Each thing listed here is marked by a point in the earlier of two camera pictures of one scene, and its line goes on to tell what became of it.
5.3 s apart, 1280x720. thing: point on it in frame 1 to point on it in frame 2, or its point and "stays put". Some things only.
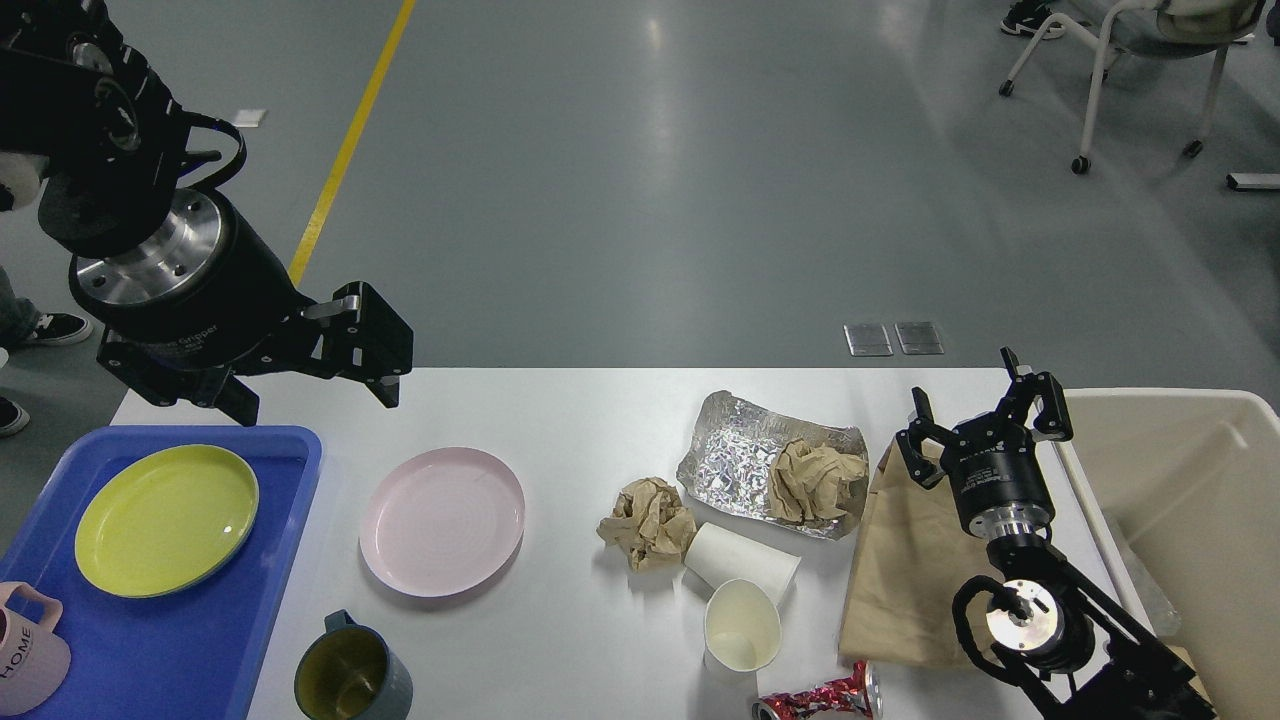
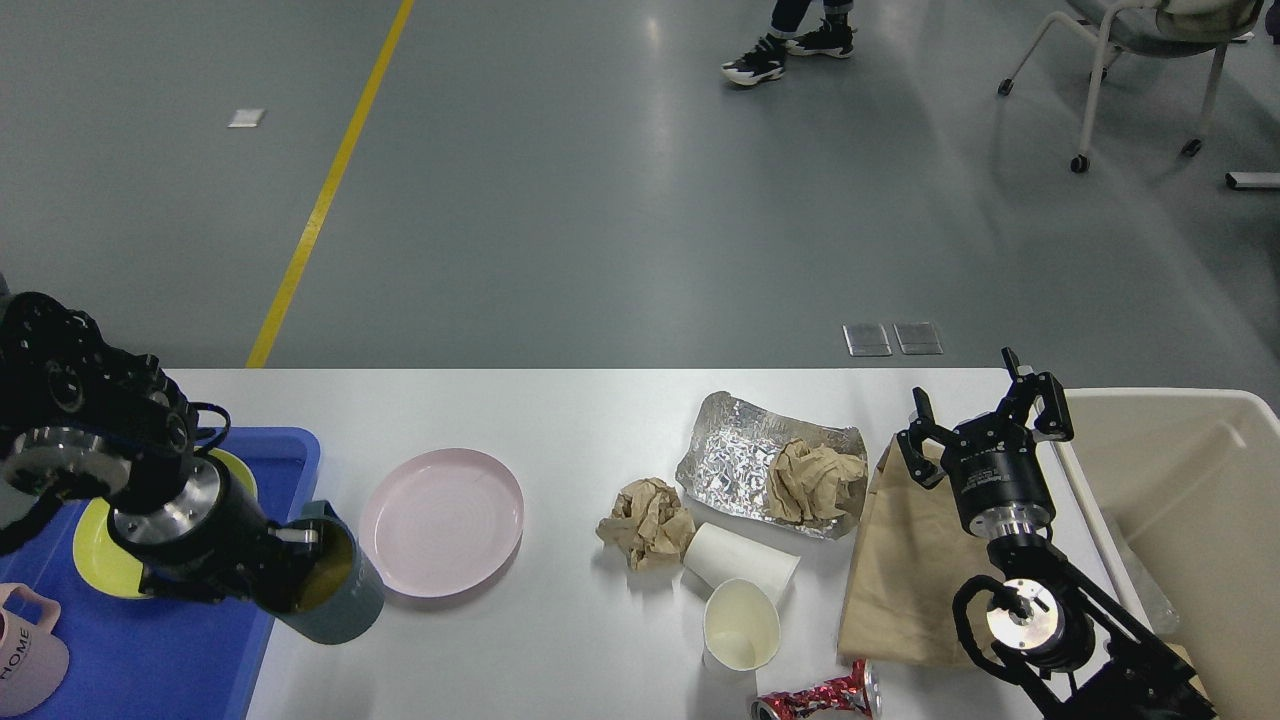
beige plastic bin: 1180,490 stays put
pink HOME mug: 34,661 stays put
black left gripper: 214,291 to 211,541
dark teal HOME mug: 349,672 to 343,604
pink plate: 442,521 stays put
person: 1025,16 to 766,59
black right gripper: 998,480 stays put
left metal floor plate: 868,340 stays put
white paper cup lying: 716,556 stays put
